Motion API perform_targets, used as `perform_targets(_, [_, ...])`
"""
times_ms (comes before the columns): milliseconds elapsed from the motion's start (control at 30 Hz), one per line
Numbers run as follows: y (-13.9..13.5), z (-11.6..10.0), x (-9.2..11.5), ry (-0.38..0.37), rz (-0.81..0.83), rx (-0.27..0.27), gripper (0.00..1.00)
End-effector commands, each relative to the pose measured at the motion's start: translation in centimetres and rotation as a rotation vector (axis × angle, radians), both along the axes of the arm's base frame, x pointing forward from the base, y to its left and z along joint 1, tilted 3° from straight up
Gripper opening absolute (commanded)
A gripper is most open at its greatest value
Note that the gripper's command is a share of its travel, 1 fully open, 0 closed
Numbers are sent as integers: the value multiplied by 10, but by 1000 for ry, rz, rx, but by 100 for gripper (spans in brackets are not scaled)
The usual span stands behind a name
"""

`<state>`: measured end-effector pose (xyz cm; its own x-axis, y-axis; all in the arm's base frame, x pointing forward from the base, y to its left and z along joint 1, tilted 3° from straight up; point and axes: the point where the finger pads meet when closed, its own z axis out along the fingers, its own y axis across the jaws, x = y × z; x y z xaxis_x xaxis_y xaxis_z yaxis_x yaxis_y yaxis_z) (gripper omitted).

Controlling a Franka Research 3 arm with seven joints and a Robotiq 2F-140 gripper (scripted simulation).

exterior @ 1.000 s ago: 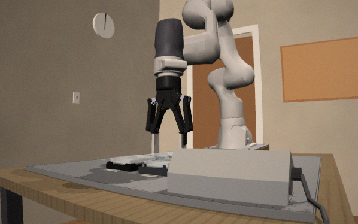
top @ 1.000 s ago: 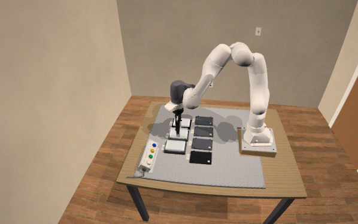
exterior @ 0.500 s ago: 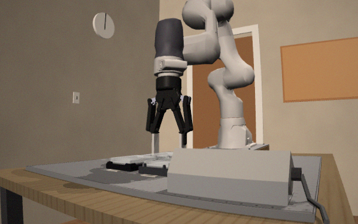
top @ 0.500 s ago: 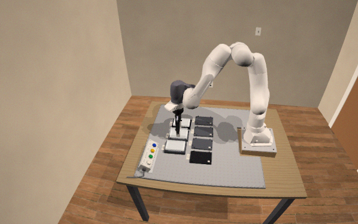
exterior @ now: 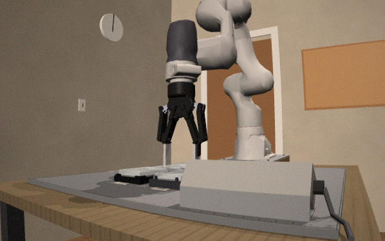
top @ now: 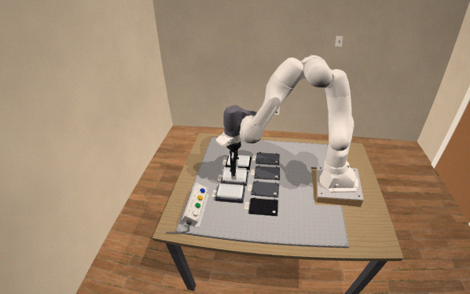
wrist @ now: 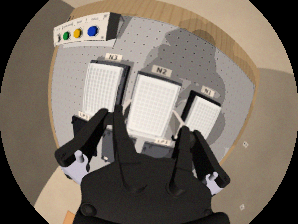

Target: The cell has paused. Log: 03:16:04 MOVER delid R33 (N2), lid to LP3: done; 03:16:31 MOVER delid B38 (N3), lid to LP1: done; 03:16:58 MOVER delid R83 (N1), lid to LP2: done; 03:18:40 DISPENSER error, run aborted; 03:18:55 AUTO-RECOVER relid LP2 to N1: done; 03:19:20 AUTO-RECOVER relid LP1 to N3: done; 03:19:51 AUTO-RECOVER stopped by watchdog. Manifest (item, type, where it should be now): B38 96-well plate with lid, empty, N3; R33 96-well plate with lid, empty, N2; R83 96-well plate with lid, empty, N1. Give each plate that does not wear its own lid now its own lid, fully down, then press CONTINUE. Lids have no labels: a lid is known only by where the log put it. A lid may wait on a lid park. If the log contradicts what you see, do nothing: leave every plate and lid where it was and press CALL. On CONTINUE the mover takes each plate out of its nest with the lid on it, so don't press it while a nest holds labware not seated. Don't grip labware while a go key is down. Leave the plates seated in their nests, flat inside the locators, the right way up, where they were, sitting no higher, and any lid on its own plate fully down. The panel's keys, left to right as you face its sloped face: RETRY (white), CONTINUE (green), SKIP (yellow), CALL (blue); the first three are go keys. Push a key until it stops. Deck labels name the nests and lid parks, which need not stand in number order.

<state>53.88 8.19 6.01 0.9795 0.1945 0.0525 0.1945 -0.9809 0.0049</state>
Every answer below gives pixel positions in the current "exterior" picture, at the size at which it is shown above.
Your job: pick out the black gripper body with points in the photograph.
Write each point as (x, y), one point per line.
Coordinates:
(181, 93)

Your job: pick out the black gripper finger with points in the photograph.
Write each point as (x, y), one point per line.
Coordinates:
(198, 135)
(165, 131)

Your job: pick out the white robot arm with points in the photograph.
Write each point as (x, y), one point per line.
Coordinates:
(187, 58)

